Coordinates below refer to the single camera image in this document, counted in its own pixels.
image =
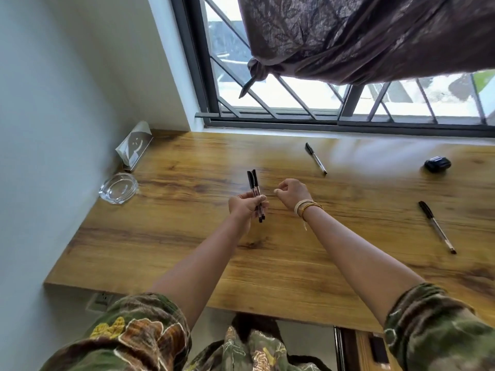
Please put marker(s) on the clear glass ashtray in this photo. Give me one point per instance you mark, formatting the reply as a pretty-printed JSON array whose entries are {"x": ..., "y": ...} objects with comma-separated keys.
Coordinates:
[{"x": 118, "y": 188}]

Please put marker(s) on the camouflage floral shirt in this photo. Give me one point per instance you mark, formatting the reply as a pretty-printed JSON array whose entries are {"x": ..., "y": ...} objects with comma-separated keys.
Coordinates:
[{"x": 131, "y": 336}]

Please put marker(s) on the person's right hand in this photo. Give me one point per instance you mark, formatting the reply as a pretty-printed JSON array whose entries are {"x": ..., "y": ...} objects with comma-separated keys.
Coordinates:
[{"x": 296, "y": 193}]

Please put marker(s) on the metal window grille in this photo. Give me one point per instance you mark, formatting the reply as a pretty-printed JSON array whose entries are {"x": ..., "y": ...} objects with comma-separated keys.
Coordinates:
[{"x": 294, "y": 96}]

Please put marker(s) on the brown patterned knotted curtain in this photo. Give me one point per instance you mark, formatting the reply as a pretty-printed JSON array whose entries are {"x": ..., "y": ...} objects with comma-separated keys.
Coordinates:
[{"x": 367, "y": 34}]

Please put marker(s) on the white wall socket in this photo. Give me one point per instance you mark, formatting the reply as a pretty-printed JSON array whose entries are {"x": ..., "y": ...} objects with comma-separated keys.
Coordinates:
[{"x": 101, "y": 301}]

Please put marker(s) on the dark grey window frame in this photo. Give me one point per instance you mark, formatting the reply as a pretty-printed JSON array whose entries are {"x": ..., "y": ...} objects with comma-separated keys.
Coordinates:
[{"x": 201, "y": 73}]

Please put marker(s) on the black metal table leg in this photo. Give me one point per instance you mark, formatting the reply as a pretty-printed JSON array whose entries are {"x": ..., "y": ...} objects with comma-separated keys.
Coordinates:
[{"x": 340, "y": 349}]

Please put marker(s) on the person's left fingers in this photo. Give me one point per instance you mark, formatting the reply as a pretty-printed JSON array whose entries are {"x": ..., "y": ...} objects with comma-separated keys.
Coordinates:
[{"x": 251, "y": 197}]

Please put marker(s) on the person's right forearm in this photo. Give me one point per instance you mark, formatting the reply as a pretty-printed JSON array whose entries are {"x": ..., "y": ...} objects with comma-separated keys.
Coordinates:
[{"x": 355, "y": 258}]

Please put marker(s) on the person's left forearm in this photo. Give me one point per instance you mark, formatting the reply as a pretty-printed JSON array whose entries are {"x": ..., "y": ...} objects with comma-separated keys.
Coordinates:
[{"x": 205, "y": 262}]

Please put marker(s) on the person's left hand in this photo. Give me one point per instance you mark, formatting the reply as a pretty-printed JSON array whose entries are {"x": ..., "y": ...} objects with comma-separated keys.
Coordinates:
[{"x": 241, "y": 206}]

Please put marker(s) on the black capped clear pen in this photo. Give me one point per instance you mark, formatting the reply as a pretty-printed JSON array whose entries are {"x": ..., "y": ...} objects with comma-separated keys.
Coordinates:
[
  {"x": 315, "y": 157},
  {"x": 250, "y": 181},
  {"x": 435, "y": 224},
  {"x": 255, "y": 179}
]

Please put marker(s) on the clear acrylic sign holder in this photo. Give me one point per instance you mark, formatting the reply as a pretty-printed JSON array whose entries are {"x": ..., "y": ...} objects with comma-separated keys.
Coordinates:
[{"x": 134, "y": 146}]

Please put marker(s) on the small black case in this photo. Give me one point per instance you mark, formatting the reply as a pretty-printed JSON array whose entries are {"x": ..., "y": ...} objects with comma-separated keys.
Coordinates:
[{"x": 437, "y": 164}]

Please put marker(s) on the person's right fingers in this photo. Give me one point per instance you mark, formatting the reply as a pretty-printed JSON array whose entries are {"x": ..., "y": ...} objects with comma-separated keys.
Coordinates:
[{"x": 282, "y": 187}]

